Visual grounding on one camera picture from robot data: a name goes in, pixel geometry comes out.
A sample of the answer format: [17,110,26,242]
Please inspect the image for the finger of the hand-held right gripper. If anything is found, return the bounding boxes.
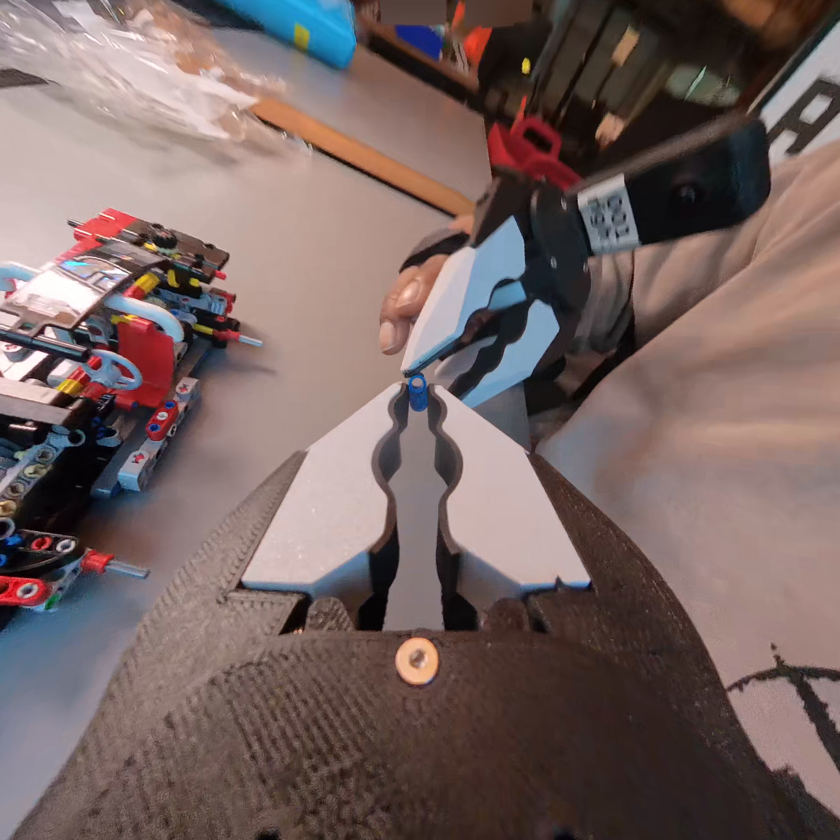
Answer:
[400,215,530,379]
[434,298,563,409]

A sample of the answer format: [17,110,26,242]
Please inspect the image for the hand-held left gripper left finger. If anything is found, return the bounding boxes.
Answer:
[241,382,411,631]

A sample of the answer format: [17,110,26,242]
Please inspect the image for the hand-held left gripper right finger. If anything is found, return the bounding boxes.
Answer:
[428,384,593,630]

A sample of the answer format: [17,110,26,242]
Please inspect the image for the person's right forearm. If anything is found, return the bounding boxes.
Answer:
[577,141,840,358]

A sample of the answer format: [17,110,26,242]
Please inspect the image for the partly built lego car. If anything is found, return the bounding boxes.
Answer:
[0,207,265,616]

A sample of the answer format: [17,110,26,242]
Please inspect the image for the person's right hand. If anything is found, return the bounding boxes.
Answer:
[379,246,471,357]

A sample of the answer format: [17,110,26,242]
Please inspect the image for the red plastic crate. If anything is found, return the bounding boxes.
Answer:
[487,115,583,193]

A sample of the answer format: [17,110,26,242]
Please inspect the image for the black framed marker sign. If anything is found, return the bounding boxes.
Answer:
[748,20,840,173]

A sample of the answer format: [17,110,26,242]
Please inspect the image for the small blue bin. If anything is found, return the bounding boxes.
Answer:
[394,25,447,62]

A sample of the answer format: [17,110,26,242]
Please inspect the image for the light blue padded package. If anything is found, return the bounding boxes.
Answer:
[217,0,360,71]

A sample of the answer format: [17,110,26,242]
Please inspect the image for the clear plastic bags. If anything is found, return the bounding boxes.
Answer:
[0,0,315,166]

